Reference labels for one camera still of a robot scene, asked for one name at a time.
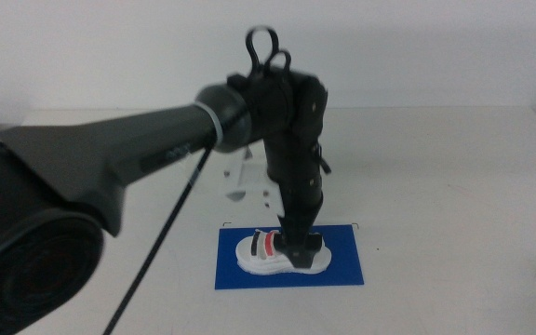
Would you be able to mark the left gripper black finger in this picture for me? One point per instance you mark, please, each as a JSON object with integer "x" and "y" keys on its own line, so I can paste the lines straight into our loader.
{"x": 316, "y": 243}
{"x": 298, "y": 237}

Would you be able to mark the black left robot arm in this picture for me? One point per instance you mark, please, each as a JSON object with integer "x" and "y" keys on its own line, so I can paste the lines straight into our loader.
{"x": 110, "y": 139}

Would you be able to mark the blue rectangular mat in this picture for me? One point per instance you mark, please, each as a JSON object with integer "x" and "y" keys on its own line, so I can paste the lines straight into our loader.
{"x": 342, "y": 270}

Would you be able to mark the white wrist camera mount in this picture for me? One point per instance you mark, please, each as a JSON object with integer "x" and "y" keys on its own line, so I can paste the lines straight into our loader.
{"x": 249, "y": 177}

